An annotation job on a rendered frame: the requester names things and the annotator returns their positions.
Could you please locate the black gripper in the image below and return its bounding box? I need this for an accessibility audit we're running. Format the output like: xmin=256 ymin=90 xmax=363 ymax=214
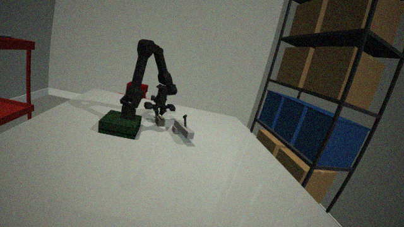
xmin=144 ymin=95 xmax=175 ymax=116

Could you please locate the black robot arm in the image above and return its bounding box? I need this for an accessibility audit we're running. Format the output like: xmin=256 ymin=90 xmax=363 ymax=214
xmin=120 ymin=39 xmax=177 ymax=120

